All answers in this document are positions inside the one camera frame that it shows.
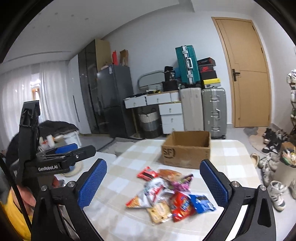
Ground blue snack packet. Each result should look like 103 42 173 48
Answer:
189 195 216 214

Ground purple snack packet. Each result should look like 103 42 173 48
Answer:
169 174 194 192

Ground red biscuit snack packet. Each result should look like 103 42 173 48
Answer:
170 191 195 222

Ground red triangular snack packet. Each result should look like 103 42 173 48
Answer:
125 195 150 208

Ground orange bread packet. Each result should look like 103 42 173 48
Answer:
158 169 183 182

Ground red black snack packet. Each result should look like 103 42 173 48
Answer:
137 166 158 181

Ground silver white snack packet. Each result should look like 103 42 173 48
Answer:
139 178 174 208

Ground cream cracker biscuit packet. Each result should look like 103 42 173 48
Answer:
147 201 172 225

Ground yellow left sleeve forearm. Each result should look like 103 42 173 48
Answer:
1 191 31 240

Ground SF cardboard box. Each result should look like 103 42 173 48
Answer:
161 131 211 169

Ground white sneaker on floor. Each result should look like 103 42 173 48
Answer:
267 181 287 212

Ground silver suitcase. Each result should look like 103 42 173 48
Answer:
202 88 227 139

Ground woven laundry basket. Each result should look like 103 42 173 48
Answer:
138 108 162 138

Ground white drawer desk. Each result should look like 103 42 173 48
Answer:
124 90 185 135

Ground beige suitcase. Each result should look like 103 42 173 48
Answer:
180 87 204 131

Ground yellow black shoe box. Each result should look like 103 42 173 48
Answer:
203 78 221 88

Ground dark grey refrigerator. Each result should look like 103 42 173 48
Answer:
97 64 135 138

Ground black glass cabinet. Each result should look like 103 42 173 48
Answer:
78 39 111 134

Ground teal suitcase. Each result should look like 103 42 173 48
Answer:
175 45 201 85

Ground stacked shoe boxes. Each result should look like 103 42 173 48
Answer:
197 57 217 80

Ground wooden door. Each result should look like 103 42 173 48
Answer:
212 17 271 127

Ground grey oval mirror frame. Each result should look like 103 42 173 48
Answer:
137 70 165 89

